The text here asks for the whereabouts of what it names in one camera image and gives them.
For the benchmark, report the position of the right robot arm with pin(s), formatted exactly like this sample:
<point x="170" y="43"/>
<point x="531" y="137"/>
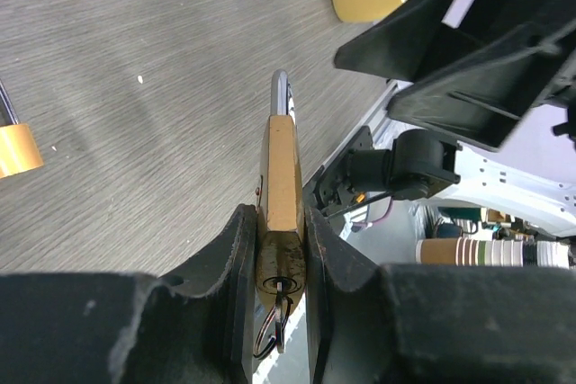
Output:
<point x="541" y="200"/>

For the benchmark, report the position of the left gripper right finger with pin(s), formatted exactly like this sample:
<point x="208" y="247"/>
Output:
<point x="418" y="323"/>

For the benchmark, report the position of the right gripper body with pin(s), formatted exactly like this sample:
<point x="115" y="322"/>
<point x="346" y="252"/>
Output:
<point x="551" y="81"/>

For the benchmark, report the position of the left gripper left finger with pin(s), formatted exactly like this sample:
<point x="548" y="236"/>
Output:
<point x="191" y="325"/>

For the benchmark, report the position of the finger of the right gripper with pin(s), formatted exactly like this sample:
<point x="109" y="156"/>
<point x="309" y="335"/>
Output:
<point x="479" y="99"/>
<point x="410" y="43"/>

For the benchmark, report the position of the small brass padlock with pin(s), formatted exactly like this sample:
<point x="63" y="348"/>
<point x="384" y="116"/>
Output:
<point x="19" y="151"/>

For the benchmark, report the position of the large brass padlock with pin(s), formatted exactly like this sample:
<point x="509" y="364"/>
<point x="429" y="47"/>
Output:
<point x="280" y="251"/>

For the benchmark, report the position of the stacked paper cups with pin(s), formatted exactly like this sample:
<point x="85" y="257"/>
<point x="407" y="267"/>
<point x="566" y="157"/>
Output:
<point x="464" y="251"/>

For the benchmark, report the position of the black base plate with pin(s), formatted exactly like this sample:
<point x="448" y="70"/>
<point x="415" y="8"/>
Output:
<point x="329" y="190"/>

